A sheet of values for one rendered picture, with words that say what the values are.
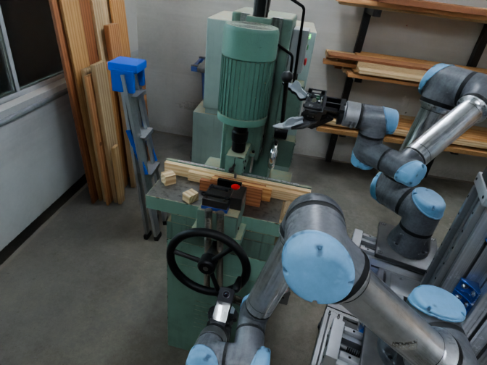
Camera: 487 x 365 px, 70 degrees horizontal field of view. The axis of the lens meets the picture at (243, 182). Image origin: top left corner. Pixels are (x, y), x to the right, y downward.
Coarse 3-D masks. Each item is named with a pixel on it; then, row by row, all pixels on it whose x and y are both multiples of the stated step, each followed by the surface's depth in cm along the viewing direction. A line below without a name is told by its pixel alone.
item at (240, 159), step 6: (246, 144) 135; (246, 150) 131; (228, 156) 126; (234, 156) 125; (240, 156) 126; (246, 156) 130; (228, 162) 127; (234, 162) 127; (240, 162) 126; (246, 162) 134; (228, 168) 128; (234, 168) 128; (240, 168) 127
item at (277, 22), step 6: (240, 18) 122; (276, 18) 119; (282, 18) 119; (270, 24) 121; (276, 24) 120; (282, 24) 121; (276, 60) 127; (270, 96) 133; (264, 132) 141; (264, 138) 143
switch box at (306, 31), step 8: (296, 32) 130; (304, 32) 129; (296, 40) 131; (304, 40) 131; (296, 48) 133; (304, 48) 132; (288, 56) 135; (304, 56) 135; (288, 64) 136; (296, 72) 137
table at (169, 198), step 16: (176, 176) 141; (160, 192) 131; (176, 192) 132; (160, 208) 130; (176, 208) 128; (192, 208) 127; (256, 208) 129; (272, 208) 130; (256, 224) 124; (272, 224) 123; (240, 240) 117
